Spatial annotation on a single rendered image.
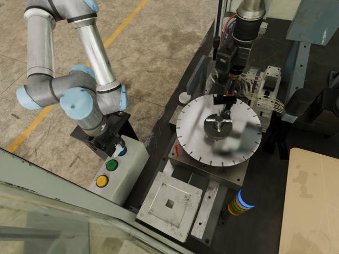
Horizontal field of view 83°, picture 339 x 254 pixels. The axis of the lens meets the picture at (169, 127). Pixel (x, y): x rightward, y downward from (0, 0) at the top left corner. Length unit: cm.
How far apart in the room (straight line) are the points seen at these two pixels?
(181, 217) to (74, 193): 41
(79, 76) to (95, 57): 28
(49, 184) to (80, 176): 159
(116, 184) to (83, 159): 123
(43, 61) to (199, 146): 59
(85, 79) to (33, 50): 21
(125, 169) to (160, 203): 19
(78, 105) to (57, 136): 176
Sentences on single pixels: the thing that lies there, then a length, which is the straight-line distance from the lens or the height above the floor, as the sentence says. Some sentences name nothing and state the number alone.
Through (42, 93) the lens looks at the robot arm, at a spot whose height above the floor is 124.
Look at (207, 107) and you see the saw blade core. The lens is 84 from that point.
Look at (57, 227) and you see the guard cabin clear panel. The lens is 29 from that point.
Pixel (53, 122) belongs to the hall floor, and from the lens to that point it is 243.
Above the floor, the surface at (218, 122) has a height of 100.
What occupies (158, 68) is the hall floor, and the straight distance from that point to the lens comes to 244.
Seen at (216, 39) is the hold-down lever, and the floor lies 128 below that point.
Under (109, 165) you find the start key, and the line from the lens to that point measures 83.
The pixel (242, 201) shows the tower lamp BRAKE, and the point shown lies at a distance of 49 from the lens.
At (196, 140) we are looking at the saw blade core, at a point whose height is 95.
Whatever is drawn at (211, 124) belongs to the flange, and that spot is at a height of 96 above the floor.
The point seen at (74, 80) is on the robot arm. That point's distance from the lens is 63.
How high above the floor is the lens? 163
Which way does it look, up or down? 59 degrees down
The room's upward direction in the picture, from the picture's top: 12 degrees counter-clockwise
